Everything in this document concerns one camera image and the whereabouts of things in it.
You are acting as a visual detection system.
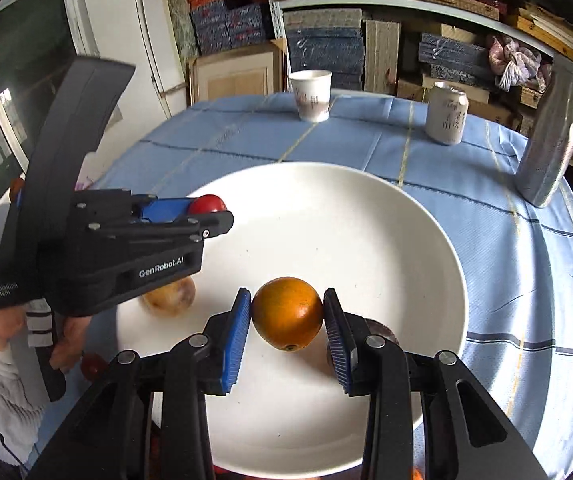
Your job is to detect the pink white cloth bundle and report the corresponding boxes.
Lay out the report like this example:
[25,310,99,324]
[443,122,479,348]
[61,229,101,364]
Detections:
[485,34,553,93]

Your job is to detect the white plate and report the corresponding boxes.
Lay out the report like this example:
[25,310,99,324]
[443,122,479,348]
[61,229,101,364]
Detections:
[115,161,469,478]

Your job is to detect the white metal shelf rack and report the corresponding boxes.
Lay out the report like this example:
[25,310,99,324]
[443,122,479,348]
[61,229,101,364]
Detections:
[261,0,573,96]

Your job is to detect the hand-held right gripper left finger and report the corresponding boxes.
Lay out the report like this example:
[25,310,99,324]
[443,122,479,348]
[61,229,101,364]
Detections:
[26,287,253,480]

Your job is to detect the stack of dark blue boxes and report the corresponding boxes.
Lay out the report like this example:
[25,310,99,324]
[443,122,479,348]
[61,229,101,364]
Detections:
[418,32,497,91]

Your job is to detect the mottled grey board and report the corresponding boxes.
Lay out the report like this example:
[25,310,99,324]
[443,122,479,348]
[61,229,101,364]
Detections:
[164,0,200,61]

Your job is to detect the silver bottle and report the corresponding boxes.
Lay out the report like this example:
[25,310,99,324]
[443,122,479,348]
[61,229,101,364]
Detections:
[515,55,573,208]

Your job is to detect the white paper cup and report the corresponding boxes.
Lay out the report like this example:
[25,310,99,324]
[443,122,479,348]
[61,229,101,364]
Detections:
[288,69,334,123]

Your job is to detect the stack of blue patterned boxes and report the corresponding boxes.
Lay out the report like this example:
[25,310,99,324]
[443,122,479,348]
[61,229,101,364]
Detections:
[189,0,273,56]

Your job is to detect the dark purple mangosteen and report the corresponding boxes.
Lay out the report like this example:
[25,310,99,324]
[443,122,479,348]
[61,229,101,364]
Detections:
[325,317,398,378]

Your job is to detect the upright cardboard sheets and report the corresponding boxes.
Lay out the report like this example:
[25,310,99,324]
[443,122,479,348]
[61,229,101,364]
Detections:
[364,19,401,95]

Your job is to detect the white drink can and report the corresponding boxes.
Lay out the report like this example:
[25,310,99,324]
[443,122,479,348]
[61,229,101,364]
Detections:
[425,81,469,146]

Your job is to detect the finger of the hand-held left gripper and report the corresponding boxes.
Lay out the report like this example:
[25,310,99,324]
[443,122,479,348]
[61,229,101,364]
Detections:
[86,211,234,251]
[71,189,194,225]

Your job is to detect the wooden panel box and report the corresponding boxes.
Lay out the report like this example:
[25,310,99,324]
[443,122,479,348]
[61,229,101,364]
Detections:
[188,40,287,106]

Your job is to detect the small red cherry tomato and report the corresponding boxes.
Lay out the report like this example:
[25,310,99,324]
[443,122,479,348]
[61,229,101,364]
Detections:
[187,193,228,216]

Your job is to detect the stack of grey-blue boxes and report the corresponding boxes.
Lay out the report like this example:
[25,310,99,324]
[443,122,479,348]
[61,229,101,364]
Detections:
[284,9,365,92]

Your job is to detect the white wall trunking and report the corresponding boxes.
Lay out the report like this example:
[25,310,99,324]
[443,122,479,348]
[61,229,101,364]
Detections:
[134,0,174,118]

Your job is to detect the black cable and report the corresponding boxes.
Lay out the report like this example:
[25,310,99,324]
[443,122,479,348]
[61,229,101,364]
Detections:
[0,432,32,471]

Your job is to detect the smooth orange fruit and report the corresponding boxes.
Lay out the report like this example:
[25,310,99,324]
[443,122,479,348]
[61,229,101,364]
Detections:
[251,276,325,352]

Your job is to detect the beige round fruit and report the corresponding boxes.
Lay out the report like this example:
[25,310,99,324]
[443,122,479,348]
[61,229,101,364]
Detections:
[141,275,197,318]

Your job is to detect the white framed window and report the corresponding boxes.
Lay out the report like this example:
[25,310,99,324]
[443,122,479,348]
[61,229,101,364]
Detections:
[0,0,102,261]

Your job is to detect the stack of yellow wooden boards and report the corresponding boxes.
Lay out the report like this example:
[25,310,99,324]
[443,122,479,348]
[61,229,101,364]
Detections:
[501,0,573,126]

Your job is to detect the blue checked tablecloth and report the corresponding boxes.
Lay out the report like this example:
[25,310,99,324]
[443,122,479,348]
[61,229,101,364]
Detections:
[31,89,573,480]

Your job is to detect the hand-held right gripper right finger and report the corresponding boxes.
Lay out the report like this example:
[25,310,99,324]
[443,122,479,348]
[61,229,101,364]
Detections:
[323,287,550,480]

